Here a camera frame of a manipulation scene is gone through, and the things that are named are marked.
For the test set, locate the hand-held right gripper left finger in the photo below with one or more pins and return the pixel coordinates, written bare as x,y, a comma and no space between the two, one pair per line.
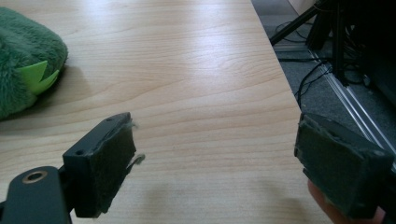
93,174

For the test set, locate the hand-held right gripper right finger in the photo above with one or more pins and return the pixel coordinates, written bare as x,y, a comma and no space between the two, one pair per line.
339,168

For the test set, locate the green plush toy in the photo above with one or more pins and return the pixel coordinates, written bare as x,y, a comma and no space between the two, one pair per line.
21,62

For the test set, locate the dark equipment rack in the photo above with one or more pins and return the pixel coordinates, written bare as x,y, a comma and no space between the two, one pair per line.
373,40

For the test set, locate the black tripod leg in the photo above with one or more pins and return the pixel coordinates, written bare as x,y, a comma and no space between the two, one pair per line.
295,24

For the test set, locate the aluminium floor rail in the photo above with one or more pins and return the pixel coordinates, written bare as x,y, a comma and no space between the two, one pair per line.
351,99

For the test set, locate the black metal stand post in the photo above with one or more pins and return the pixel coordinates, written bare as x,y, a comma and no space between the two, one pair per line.
339,46

